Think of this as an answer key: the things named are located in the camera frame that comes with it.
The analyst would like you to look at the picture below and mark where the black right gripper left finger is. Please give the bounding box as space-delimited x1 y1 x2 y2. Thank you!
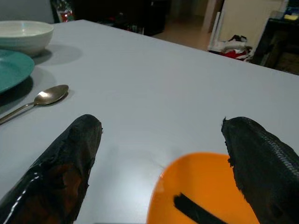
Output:
0 114 104 224

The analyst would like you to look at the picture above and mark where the white ceramic bowl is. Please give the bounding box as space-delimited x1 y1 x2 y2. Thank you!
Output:
0 20 55 57

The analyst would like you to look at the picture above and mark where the dark wooden cabinet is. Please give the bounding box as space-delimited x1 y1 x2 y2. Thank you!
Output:
251 17 299 76

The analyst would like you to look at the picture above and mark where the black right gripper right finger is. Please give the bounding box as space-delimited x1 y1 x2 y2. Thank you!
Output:
221 116 299 224

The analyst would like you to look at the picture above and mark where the silver metal spoon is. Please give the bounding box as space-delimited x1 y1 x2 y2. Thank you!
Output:
0 84 70 126

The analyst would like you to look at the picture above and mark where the black shelf unit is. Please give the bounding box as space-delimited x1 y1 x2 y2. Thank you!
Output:
50 0 170 37

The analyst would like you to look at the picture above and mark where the teal plate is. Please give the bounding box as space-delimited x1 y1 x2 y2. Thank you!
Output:
0 49 36 95

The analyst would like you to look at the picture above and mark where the pile of red white clothes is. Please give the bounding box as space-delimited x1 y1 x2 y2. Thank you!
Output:
207 35 254 63

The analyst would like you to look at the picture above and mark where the orange plastic cup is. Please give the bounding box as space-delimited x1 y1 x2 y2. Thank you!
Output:
145 152 261 224

